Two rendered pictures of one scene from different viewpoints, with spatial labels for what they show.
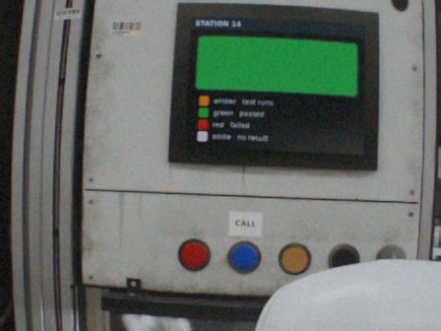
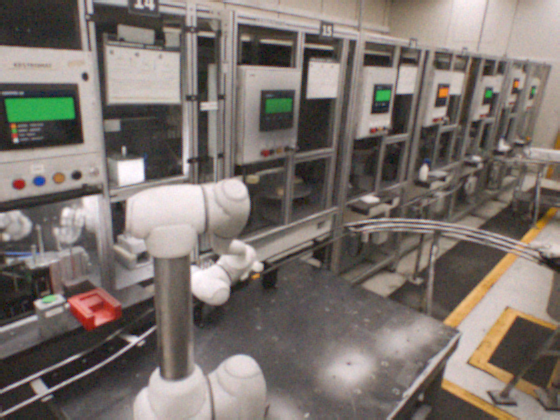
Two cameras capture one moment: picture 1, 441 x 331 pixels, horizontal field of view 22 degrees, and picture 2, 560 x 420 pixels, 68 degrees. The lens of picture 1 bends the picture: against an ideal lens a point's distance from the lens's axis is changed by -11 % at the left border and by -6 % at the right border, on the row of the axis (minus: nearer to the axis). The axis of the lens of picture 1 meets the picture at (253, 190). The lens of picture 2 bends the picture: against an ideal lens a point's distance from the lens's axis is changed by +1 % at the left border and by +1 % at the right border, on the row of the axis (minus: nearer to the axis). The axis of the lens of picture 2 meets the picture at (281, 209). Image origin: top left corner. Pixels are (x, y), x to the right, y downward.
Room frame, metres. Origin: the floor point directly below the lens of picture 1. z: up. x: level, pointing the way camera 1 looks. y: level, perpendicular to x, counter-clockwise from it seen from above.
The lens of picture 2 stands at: (-0.02, 0.46, 1.84)
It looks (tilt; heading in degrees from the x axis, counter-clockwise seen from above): 20 degrees down; 311
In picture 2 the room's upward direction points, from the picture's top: 4 degrees clockwise
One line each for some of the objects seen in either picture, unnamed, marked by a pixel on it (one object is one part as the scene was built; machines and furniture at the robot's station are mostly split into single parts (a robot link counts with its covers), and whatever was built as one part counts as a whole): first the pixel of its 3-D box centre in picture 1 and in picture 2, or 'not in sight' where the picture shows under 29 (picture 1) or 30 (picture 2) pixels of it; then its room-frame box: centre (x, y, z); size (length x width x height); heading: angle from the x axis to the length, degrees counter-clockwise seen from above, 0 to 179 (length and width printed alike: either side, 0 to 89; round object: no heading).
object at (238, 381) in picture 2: not in sight; (238, 391); (0.73, -0.26, 0.85); 0.18 x 0.16 x 0.22; 63
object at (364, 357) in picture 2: not in sight; (275, 354); (0.92, -0.65, 0.66); 1.50 x 1.06 x 0.04; 90
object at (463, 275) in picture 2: not in sight; (508, 230); (1.01, -5.09, 0.01); 5.85 x 0.59 x 0.01; 90
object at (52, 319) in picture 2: not in sight; (50, 314); (1.35, 0.06, 0.97); 0.08 x 0.08 x 0.12; 0
